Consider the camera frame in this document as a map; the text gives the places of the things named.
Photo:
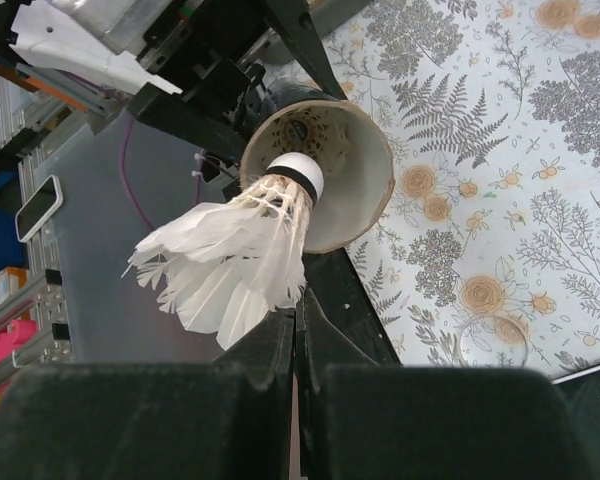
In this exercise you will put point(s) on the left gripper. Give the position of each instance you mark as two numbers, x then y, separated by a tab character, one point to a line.
174	44

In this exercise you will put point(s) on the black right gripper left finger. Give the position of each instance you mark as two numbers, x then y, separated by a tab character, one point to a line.
229	419

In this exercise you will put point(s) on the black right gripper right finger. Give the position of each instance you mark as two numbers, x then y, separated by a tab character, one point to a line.
363	420

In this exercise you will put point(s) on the black shuttlecock tube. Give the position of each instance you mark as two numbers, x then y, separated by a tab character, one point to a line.
351	150

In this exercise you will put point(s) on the white feather shuttlecock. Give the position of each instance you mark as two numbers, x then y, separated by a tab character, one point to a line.
227	265

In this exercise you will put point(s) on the translucent tube lid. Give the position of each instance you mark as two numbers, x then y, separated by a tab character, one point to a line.
493	341

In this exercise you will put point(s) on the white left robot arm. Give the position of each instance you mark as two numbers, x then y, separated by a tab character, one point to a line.
47	39

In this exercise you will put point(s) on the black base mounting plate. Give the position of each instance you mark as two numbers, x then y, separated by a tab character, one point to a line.
347	306

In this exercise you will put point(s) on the floral tablecloth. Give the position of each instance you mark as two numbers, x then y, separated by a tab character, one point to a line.
492	110

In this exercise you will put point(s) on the white smartphone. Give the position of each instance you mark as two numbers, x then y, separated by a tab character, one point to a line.
38	209

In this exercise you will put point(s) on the black racket cover bag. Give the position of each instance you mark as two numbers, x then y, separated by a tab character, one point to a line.
582	393

